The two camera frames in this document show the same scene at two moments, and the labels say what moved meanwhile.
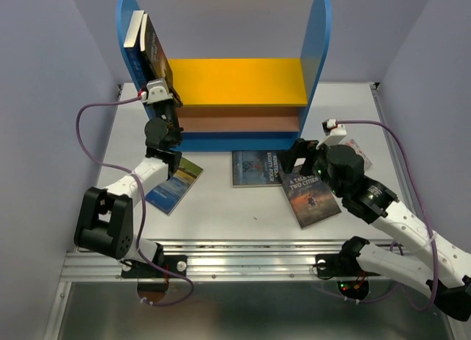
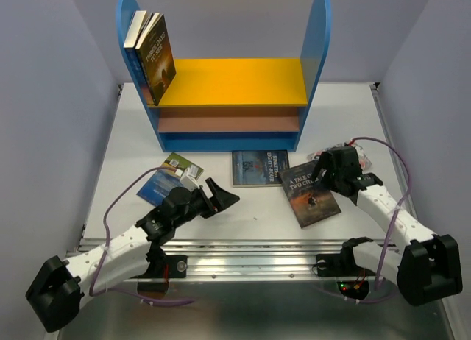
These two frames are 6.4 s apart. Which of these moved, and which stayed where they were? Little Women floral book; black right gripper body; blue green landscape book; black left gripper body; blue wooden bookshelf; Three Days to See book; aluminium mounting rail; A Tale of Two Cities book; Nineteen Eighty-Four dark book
Moved: black left gripper body; Three Days to See book
Stayed: aluminium mounting rail; black right gripper body; blue green landscape book; A Tale of Two Cities book; blue wooden bookshelf; Nineteen Eighty-Four dark book; Little Women floral book
